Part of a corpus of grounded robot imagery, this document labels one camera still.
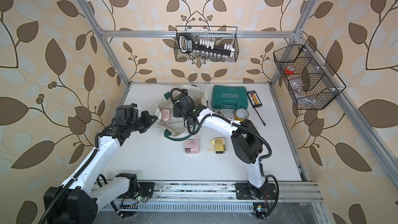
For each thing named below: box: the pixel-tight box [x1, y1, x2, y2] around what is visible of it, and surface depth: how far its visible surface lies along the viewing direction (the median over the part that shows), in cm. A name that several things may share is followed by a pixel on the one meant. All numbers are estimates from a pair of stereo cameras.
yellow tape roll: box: [234, 108, 250, 122], surface depth 102 cm
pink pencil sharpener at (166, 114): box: [161, 108, 171, 122], surface depth 96 cm
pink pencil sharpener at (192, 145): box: [184, 135, 199, 154], surface depth 86 cm
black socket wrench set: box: [178, 33, 235, 59], surface depth 86 cm
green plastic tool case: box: [211, 85, 249, 110], surface depth 110 cm
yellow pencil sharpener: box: [207, 137, 226, 154], surface depth 87 cm
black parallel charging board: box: [246, 90, 263, 109], surface depth 110 cm
